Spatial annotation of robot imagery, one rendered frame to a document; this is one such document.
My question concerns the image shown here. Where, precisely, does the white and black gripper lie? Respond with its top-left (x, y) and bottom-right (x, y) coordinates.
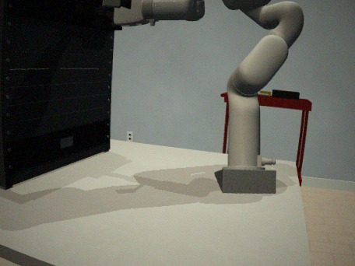
top-left (94, 0), bottom-right (149, 27)

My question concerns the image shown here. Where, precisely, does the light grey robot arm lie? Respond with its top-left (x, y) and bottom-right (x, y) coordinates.
top-left (142, 0), bottom-right (304, 170)

